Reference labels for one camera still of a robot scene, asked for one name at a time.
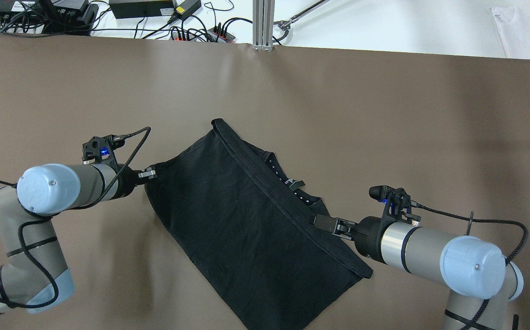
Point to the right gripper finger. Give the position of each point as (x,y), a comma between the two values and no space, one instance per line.
(326,223)

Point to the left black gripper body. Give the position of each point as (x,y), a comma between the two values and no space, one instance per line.
(128,180)

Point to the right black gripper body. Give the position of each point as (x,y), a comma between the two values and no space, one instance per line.
(366,237)

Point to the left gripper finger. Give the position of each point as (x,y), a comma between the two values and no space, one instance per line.
(147,174)

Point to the black graphic t-shirt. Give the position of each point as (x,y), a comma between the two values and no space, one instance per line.
(249,229)

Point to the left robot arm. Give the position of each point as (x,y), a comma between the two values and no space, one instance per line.
(36,276)

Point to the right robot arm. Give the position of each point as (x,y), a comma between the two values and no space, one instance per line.
(481,279)

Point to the black power adapter brick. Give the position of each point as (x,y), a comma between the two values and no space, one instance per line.
(123,9)

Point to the grey power strip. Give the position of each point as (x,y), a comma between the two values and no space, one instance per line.
(217,34)

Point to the white folded t-shirt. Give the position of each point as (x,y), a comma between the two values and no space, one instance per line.
(513,28)

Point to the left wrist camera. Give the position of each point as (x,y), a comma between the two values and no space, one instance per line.
(101,149)

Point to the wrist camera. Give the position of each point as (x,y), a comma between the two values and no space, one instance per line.
(385,194)
(101,149)

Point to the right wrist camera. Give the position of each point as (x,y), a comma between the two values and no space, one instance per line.
(385,194)

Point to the aluminium frame post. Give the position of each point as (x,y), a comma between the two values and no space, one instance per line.
(262,26)

